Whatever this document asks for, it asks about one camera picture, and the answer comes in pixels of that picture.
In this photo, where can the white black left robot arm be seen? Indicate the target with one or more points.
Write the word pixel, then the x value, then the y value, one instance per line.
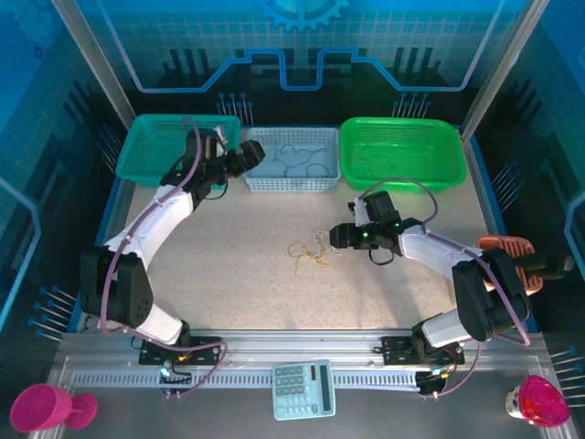
pixel 151 228

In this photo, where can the light blue calculator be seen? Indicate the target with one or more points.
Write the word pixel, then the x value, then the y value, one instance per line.
pixel 301 393

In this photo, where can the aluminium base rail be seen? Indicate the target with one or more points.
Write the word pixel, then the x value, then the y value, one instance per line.
pixel 297 343

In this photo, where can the light grey plastic basket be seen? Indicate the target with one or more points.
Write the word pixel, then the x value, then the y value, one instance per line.
pixel 301 137

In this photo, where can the pink goblet cup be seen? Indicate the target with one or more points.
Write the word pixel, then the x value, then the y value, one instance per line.
pixel 32 409

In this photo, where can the teal plastic basket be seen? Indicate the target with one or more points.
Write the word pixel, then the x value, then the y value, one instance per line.
pixel 146 151

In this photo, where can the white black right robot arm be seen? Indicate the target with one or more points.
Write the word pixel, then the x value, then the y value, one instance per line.
pixel 429 251

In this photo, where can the orange slotted holder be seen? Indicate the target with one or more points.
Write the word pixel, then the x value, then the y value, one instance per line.
pixel 516 247

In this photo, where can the green plastic basket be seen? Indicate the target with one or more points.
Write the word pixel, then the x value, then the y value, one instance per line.
pixel 411 155

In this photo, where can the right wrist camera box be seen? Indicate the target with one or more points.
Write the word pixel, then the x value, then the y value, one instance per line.
pixel 379 206

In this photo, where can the aluminium frame post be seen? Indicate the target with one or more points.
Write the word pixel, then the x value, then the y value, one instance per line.
pixel 91 59
pixel 498 64

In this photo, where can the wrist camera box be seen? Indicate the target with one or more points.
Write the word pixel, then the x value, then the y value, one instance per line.
pixel 379 206
pixel 212 144

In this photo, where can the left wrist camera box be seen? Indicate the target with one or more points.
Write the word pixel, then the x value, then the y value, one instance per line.
pixel 212 144

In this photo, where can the pink glass cup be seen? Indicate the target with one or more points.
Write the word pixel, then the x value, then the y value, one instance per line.
pixel 544 402

